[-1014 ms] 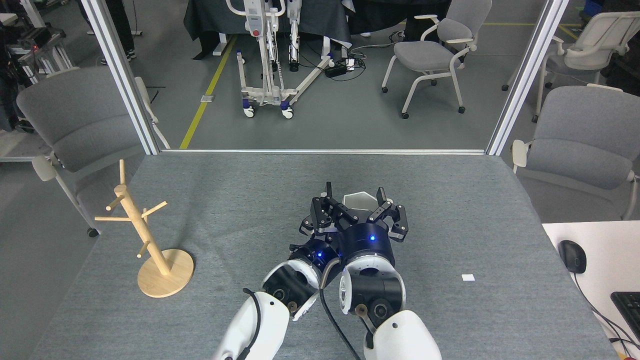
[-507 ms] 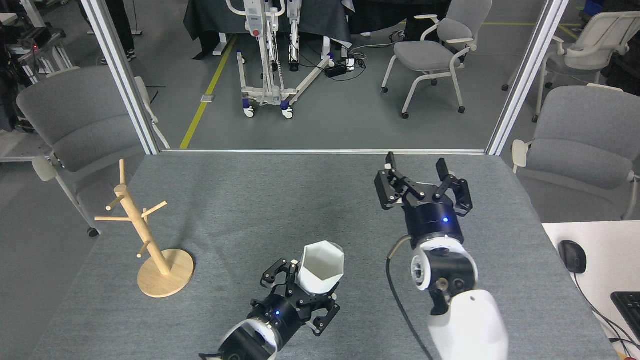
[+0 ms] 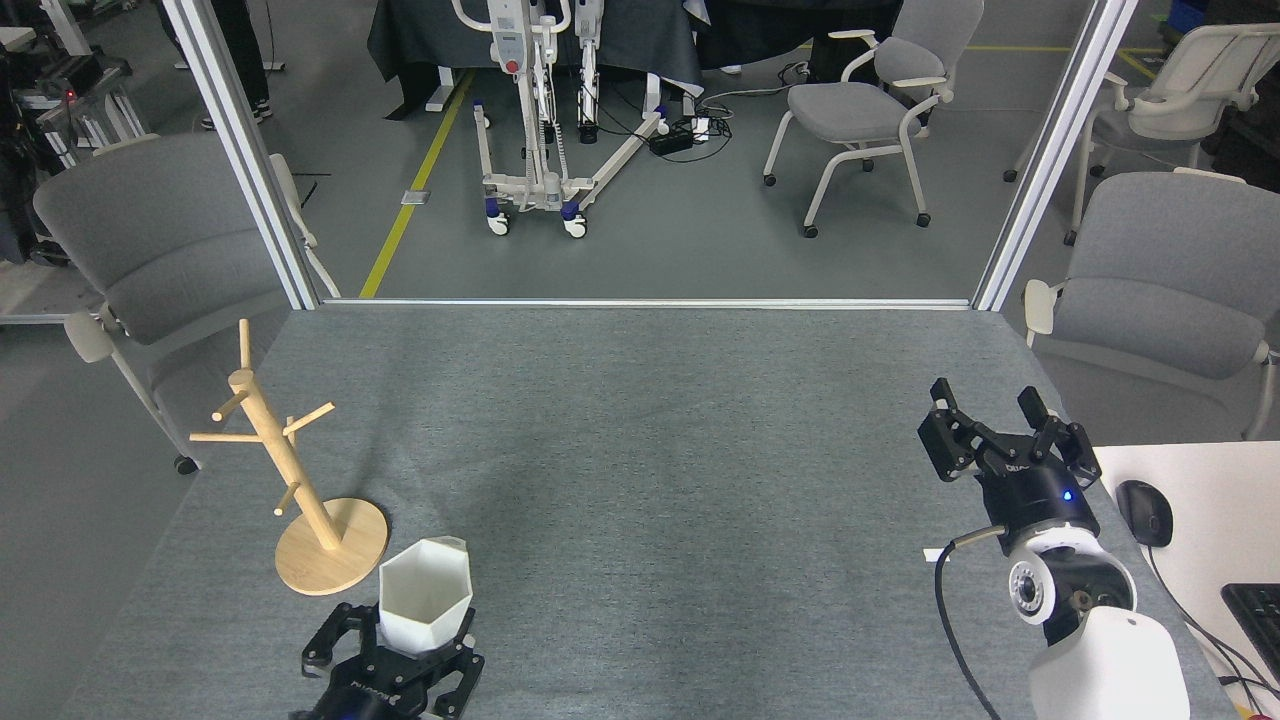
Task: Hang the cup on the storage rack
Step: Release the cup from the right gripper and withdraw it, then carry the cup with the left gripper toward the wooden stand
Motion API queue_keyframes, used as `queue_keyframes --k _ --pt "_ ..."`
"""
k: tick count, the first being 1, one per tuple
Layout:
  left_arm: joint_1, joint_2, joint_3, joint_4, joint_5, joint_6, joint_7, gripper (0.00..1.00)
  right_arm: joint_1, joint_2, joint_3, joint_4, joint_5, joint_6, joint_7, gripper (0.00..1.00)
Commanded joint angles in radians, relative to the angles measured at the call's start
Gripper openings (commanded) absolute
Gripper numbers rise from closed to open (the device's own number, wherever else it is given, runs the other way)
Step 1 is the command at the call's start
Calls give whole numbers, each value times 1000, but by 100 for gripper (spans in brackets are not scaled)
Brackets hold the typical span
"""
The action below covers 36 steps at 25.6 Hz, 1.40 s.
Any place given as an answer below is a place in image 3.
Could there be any white wheeled stand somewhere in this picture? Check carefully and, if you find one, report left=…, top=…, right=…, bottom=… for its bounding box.
left=450, top=0, right=701, bottom=239

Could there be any white hexagonal cup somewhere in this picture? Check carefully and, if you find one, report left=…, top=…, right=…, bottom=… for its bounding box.
left=378, top=538, right=473, bottom=658

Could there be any silver frame post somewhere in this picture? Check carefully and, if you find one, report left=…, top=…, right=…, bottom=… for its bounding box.
left=162, top=0, right=323, bottom=311
left=972, top=0, right=1141, bottom=313

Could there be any black keyboard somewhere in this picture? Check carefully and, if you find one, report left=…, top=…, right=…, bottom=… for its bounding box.
left=1221, top=583, right=1280, bottom=681

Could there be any white desk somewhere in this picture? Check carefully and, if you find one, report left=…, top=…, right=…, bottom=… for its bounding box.
left=1085, top=441, right=1280, bottom=720

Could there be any dark table cloth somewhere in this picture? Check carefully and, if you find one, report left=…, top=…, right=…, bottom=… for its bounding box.
left=367, top=0, right=706, bottom=121

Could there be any grey chair with white frame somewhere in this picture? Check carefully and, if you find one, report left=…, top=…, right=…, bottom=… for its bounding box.
left=763, top=0, right=986, bottom=239
left=33, top=133, right=341, bottom=476
left=1022, top=170, right=1280, bottom=441

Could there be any person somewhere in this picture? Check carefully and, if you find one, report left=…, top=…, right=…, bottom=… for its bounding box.
left=160, top=0, right=273, bottom=131

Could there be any metal equipment rack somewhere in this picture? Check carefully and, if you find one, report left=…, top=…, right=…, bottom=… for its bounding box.
left=0, top=0, right=151, bottom=266

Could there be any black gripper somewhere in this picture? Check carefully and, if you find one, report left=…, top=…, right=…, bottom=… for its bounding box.
left=918, top=378, right=1101, bottom=551
left=290, top=603, right=486, bottom=720

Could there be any black computer mouse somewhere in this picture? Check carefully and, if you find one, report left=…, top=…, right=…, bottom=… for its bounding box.
left=1116, top=480, right=1174, bottom=549

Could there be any silver frame crossbar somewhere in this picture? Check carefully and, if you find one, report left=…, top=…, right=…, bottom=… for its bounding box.
left=320, top=297, right=976, bottom=311

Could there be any white mesh-back chair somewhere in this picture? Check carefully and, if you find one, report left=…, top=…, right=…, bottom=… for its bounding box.
left=1003, top=22, right=1280, bottom=246

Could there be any black mouse cable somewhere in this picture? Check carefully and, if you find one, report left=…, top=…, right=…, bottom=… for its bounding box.
left=1145, top=545, right=1280, bottom=701

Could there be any wooden cup rack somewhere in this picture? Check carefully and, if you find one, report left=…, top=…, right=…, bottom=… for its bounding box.
left=189, top=320, right=389, bottom=598

